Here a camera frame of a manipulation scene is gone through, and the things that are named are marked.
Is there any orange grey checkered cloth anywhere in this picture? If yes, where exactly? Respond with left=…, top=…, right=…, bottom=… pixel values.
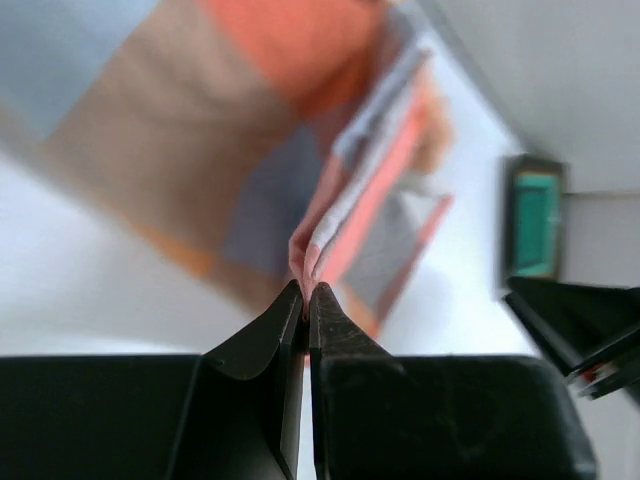
left=1, top=1, right=451, bottom=335

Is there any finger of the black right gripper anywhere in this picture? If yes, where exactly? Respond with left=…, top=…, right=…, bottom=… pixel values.
left=504, top=277, right=639, bottom=400

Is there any green square ceramic plate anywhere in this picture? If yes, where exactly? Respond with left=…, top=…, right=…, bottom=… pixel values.
left=500, top=154, right=567, bottom=280

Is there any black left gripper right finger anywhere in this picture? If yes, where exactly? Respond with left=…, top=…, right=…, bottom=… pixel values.
left=309, top=283, right=598, bottom=479

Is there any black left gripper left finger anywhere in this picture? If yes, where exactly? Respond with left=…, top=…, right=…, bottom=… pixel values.
left=1, top=282, right=304, bottom=479

